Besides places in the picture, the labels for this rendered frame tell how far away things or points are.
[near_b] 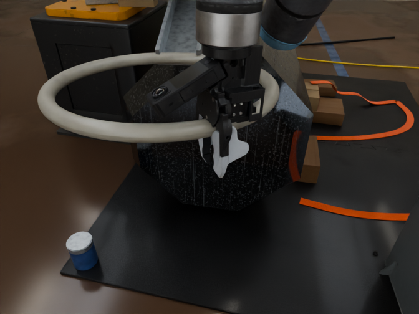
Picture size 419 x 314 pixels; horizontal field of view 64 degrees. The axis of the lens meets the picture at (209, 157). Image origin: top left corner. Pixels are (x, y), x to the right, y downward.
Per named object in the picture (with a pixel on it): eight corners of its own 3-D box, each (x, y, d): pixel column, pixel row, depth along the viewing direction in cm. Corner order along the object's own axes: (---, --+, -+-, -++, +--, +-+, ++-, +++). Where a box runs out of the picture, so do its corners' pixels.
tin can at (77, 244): (88, 247, 147) (81, 227, 140) (103, 258, 143) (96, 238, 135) (68, 263, 141) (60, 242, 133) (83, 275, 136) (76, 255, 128)
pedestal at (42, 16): (56, 134, 225) (19, 19, 181) (103, 92, 277) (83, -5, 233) (148, 147, 213) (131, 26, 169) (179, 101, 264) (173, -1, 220)
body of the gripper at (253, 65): (262, 124, 53) (271, 47, 47) (214, 134, 50) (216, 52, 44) (237, 106, 59) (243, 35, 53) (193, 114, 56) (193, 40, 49)
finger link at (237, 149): (253, 176, 56) (252, 123, 52) (222, 185, 54) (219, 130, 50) (243, 170, 59) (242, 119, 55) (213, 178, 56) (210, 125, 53)
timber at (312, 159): (316, 184, 182) (320, 166, 175) (293, 180, 184) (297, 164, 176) (313, 152, 206) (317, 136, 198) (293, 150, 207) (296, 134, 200)
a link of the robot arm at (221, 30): (214, 15, 40) (183, 5, 48) (212, 57, 43) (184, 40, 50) (275, 12, 44) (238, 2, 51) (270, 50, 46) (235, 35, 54)
